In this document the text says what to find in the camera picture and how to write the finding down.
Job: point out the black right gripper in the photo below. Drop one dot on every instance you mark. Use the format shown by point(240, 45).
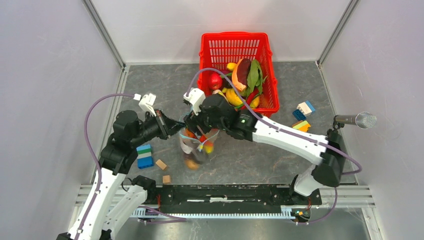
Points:
point(192, 121)

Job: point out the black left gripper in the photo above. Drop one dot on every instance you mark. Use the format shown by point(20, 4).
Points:
point(168, 126)

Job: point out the orange toy fruit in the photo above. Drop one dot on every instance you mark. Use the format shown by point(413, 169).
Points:
point(189, 134)

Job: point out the red toy chili pepper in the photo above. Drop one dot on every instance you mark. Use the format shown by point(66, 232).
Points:
point(208, 140)

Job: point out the single yellow toy banana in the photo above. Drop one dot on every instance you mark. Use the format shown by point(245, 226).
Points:
point(208, 147)

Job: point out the clear zip top bag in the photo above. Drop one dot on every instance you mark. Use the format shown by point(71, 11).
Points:
point(192, 148)

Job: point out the brown toy potato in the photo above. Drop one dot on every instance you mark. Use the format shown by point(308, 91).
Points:
point(191, 164)

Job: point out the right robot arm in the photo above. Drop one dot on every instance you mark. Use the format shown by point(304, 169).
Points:
point(323, 152)

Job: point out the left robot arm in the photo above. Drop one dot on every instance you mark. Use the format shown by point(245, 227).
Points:
point(98, 220)

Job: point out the yellow toy banana bunch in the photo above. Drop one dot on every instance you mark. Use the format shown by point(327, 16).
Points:
point(231, 96)

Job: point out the red toy apple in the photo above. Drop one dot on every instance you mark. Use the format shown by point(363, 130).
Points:
point(215, 81)

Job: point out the wooden block beside stack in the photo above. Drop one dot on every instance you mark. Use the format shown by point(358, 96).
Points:
point(161, 164)

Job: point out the yellow toy starfruit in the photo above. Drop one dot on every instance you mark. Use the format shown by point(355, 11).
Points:
point(255, 102)

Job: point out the blue green stacked blocks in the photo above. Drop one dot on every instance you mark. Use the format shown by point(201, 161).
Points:
point(144, 158)

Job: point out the yellow toy lemon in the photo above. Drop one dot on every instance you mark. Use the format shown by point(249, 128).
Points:
point(231, 66)

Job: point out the green toy corn husk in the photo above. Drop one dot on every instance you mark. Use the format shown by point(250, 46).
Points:
point(255, 78)

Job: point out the small wooden cube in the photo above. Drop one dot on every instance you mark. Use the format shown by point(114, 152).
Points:
point(166, 179)

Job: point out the red plastic basket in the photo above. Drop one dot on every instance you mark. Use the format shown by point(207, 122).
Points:
point(219, 49)

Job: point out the dark blue toy block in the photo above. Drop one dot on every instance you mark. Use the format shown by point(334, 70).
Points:
point(299, 115)

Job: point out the yellow green toy block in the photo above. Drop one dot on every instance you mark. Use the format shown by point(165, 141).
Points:
point(302, 126)

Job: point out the white blue toy block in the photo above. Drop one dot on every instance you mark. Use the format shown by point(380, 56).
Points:
point(306, 108)

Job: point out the silver microphone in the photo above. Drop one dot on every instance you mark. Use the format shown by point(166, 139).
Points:
point(363, 120)

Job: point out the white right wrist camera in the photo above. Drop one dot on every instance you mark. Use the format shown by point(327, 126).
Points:
point(195, 98)

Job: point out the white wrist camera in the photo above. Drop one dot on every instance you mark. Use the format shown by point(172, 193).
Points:
point(195, 98)
point(146, 102)

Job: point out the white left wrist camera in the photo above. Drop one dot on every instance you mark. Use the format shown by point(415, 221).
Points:
point(146, 102)

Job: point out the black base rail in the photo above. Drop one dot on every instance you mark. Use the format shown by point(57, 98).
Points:
point(227, 201)

